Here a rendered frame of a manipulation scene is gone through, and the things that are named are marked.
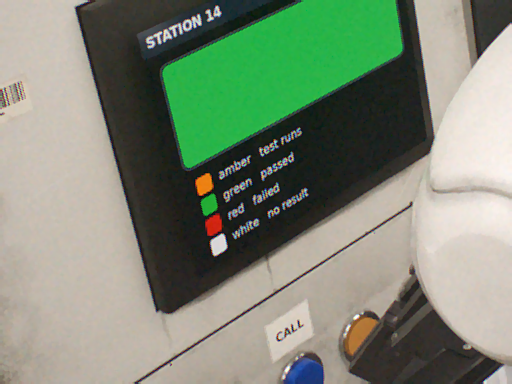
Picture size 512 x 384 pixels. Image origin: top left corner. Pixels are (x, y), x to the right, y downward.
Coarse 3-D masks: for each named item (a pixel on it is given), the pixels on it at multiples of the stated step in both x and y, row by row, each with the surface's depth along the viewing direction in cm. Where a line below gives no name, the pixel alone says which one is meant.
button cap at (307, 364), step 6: (306, 360) 88; (300, 366) 87; (306, 366) 87; (312, 366) 88; (318, 366) 88; (294, 372) 87; (300, 372) 87; (306, 372) 87; (312, 372) 88; (318, 372) 88; (288, 378) 87; (294, 378) 87; (300, 378) 87; (306, 378) 87; (312, 378) 88; (318, 378) 88
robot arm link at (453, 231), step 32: (480, 64) 51; (480, 96) 47; (448, 128) 47; (480, 128) 45; (448, 160) 46; (480, 160) 44; (416, 192) 49; (448, 192) 45; (480, 192) 44; (416, 224) 47; (448, 224) 44; (480, 224) 44; (416, 256) 47; (448, 256) 45; (480, 256) 44; (448, 288) 46; (480, 288) 45; (448, 320) 46; (480, 320) 45
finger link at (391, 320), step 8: (416, 296) 78; (424, 296) 77; (408, 304) 79; (416, 304) 78; (424, 304) 77; (392, 312) 80; (400, 312) 80; (408, 312) 78; (384, 320) 80; (392, 320) 80; (400, 320) 79; (392, 328) 80
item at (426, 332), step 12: (420, 312) 75; (432, 312) 73; (408, 324) 77; (420, 324) 75; (432, 324) 74; (444, 324) 74; (396, 336) 78; (408, 336) 76; (420, 336) 76; (432, 336) 75; (444, 336) 75; (456, 336) 74; (396, 348) 78; (420, 348) 77; (432, 348) 77; (420, 360) 78
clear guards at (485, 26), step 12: (480, 0) 95; (492, 0) 96; (504, 0) 97; (480, 12) 95; (492, 12) 96; (504, 12) 97; (480, 24) 96; (492, 24) 97; (504, 24) 98; (480, 36) 96; (492, 36) 97; (480, 48) 96; (444, 348) 101; (408, 372) 98
